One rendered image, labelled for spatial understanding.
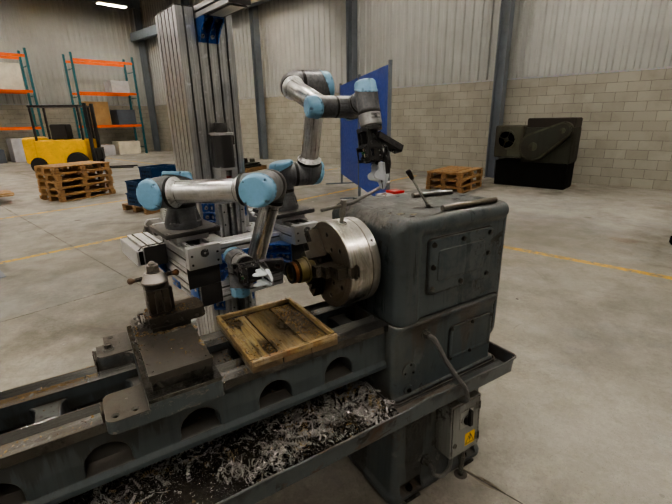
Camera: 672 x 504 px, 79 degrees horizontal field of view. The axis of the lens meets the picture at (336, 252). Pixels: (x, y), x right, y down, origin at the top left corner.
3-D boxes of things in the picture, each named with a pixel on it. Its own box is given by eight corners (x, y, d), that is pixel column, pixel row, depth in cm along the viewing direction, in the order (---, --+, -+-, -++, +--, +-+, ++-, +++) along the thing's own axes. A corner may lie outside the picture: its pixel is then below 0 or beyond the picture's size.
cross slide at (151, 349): (179, 313, 147) (177, 301, 146) (214, 372, 113) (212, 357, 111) (128, 326, 139) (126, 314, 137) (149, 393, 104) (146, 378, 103)
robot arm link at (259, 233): (270, 161, 161) (243, 269, 179) (259, 165, 151) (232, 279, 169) (297, 171, 160) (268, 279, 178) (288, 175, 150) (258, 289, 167)
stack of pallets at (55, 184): (96, 190, 996) (90, 160, 974) (117, 193, 954) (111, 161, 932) (39, 199, 894) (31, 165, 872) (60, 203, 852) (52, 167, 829)
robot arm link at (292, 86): (270, 66, 171) (311, 91, 134) (295, 67, 176) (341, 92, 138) (270, 95, 178) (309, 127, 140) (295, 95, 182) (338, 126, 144)
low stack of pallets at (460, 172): (448, 183, 1005) (449, 165, 991) (482, 186, 953) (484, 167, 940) (424, 190, 913) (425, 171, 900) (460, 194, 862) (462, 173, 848)
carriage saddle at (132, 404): (187, 326, 150) (184, 311, 148) (227, 394, 113) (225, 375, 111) (93, 351, 135) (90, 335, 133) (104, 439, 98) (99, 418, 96)
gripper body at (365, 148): (358, 165, 141) (352, 130, 139) (378, 164, 145) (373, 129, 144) (371, 161, 134) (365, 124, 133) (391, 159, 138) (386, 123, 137)
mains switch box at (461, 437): (460, 458, 198) (475, 305, 173) (490, 483, 185) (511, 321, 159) (407, 492, 181) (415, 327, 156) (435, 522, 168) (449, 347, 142)
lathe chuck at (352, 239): (323, 276, 171) (329, 205, 157) (368, 317, 148) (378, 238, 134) (304, 281, 166) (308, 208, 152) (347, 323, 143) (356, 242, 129)
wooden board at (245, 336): (290, 305, 165) (289, 296, 164) (338, 344, 136) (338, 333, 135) (216, 325, 150) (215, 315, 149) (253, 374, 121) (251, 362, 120)
